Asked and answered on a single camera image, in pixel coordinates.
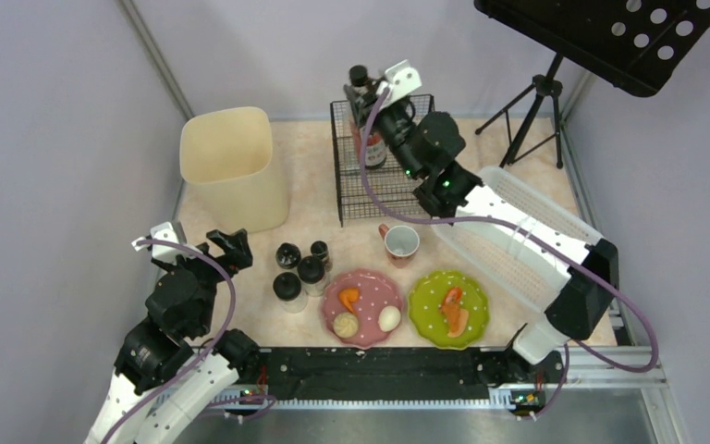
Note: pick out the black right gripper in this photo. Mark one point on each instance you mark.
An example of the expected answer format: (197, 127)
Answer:
(376, 106)

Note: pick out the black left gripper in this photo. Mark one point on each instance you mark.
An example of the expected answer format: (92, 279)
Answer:
(209, 260)

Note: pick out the sauce bottle red label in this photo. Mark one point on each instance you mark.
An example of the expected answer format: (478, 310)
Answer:
(376, 151)

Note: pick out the glass jar black lid front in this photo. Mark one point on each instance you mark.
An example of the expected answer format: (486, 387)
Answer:
(288, 289)

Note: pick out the glass jar black lid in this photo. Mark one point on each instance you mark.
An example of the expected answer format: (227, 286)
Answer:
(288, 289)
(312, 275)

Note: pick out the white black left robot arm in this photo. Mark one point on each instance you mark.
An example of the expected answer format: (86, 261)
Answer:
(171, 367)

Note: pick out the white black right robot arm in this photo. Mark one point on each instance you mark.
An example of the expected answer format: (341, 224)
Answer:
(582, 274)

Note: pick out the beige plastic waste bin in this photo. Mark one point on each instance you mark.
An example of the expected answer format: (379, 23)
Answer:
(228, 158)

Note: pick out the small black pepper grinder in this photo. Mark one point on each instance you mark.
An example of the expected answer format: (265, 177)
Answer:
(320, 250)

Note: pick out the pink floral mug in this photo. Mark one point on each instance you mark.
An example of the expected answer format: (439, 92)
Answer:
(401, 243)

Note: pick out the beige steamed bun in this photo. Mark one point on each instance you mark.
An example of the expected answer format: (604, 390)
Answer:
(346, 325)

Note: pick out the pink polka dot plate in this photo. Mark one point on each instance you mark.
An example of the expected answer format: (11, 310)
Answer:
(376, 291)

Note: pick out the green polka dot plate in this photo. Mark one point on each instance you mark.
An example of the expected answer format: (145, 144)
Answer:
(424, 302)

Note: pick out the white egg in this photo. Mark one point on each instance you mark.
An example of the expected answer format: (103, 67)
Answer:
(389, 318)

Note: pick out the orange salmon slice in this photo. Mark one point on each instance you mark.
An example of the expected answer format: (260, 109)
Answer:
(456, 316)

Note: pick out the white perforated plastic basket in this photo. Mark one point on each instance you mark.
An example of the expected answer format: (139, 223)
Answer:
(524, 269)

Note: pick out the black music stand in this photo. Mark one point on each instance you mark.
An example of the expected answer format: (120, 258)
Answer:
(634, 45)

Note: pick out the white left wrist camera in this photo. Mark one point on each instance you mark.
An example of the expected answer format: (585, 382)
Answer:
(171, 231)

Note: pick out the black wire rack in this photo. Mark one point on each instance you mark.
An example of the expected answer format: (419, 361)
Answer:
(389, 182)

